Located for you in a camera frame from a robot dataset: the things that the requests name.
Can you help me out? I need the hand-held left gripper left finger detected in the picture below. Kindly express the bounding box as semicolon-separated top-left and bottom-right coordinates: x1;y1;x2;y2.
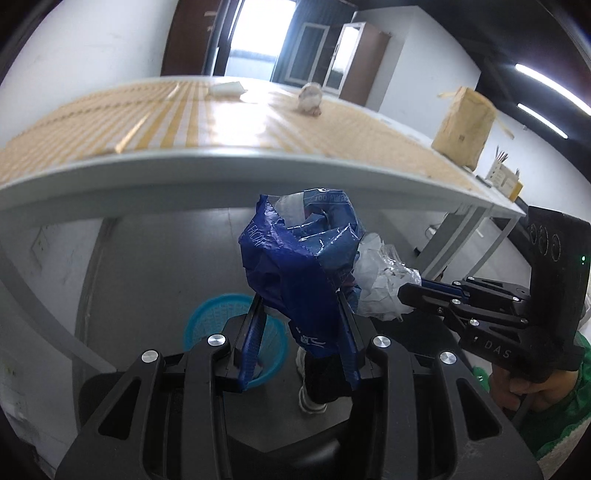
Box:
55;295;266;480

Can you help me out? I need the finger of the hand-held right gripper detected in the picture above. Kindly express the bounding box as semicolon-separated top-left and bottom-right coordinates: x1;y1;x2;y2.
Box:
398;281;528;339
421;276;533;315

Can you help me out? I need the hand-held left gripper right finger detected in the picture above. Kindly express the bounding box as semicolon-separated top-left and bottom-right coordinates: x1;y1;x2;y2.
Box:
337;295;542;480

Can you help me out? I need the blue plastic basket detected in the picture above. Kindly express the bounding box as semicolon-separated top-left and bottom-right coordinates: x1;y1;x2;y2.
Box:
184;294;289;388

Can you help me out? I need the clear plastic bag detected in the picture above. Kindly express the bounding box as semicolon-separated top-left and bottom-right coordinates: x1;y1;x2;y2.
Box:
353;232;422;321

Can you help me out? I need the blue plastic bag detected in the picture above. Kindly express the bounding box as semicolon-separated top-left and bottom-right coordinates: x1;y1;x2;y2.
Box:
239;187;368;391

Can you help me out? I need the person's right forearm green sleeve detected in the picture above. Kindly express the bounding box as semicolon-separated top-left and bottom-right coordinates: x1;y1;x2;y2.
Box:
471;332;591;462

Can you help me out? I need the person's right hand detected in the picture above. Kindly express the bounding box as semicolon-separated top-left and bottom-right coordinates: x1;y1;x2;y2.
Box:
489;367;579;412

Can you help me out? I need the person's dark trouser leg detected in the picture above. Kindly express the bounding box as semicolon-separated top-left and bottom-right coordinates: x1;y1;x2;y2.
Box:
304;353;354;404

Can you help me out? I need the person's white shoe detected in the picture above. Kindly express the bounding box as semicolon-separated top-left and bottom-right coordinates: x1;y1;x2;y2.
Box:
295;346;329;414

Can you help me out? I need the small cardboard box with sticks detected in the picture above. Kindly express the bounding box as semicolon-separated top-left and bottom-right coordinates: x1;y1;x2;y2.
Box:
485;147;525;202

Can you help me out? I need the brown paper bag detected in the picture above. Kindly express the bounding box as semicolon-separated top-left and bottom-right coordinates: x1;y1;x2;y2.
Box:
431;85;515;169

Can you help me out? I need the ceiling tube light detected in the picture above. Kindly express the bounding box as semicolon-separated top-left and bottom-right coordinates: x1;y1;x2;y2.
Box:
516;102;570;139
514;62;591;116

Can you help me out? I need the white table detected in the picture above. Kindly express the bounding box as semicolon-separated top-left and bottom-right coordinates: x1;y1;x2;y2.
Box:
0;74;528;370

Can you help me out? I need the yellow checkered tablecloth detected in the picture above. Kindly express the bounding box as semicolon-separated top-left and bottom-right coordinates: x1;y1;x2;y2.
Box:
0;79;490;195

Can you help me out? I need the crumpled white paper ball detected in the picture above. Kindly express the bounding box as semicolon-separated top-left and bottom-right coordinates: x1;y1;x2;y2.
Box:
297;82;324;117

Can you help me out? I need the brown glass door cabinet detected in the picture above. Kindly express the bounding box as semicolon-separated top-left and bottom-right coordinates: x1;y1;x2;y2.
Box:
323;21;393;110

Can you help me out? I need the white tissue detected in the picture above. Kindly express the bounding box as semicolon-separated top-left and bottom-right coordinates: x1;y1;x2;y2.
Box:
205;80;247;99

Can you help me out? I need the grey glass door cabinet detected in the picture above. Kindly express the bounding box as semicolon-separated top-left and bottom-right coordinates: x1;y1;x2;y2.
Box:
272;21;332;89

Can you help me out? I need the brown door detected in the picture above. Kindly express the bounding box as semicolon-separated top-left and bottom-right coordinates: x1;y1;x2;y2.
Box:
161;0;243;77

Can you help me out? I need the wall socket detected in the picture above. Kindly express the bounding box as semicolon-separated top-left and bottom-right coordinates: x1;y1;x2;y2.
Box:
30;226;52;266

